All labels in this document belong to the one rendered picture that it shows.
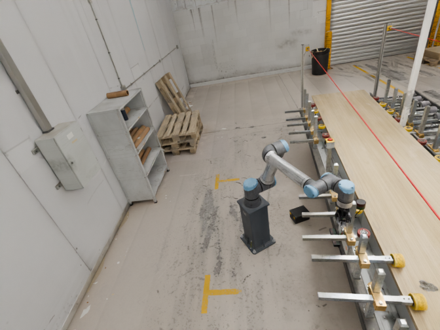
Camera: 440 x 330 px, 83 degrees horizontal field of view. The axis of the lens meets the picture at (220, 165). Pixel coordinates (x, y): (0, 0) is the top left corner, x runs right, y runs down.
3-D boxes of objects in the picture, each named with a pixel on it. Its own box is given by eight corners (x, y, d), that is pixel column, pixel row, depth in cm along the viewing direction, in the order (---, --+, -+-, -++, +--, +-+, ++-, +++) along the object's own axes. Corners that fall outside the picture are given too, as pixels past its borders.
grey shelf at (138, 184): (129, 205, 396) (85, 114, 313) (146, 173, 471) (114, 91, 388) (156, 203, 390) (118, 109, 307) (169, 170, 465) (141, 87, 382)
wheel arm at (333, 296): (318, 300, 142) (318, 297, 140) (317, 294, 145) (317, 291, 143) (420, 306, 131) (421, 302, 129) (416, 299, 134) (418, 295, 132)
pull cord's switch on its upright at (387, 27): (374, 103, 393) (387, 23, 334) (370, 99, 405) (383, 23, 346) (380, 103, 391) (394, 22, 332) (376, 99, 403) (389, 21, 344)
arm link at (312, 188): (255, 146, 207) (313, 189, 153) (268, 141, 210) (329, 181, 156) (256, 158, 213) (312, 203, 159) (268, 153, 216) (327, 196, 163)
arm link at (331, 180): (317, 175, 165) (331, 184, 155) (330, 169, 168) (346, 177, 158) (316, 186, 170) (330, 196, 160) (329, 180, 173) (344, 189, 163)
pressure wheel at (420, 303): (415, 298, 128) (407, 289, 136) (416, 313, 129) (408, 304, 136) (429, 298, 127) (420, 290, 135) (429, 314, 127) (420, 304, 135)
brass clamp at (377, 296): (373, 310, 134) (375, 305, 131) (365, 286, 145) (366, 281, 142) (386, 311, 132) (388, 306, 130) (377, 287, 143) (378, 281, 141)
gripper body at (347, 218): (338, 223, 165) (340, 210, 158) (335, 214, 172) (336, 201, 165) (351, 223, 163) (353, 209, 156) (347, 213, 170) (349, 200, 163)
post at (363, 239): (353, 283, 175) (362, 237, 149) (351, 279, 178) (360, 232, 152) (358, 283, 174) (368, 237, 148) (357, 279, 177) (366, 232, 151)
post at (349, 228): (344, 249, 193) (351, 203, 167) (343, 246, 196) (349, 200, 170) (349, 250, 192) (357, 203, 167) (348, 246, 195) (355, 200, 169)
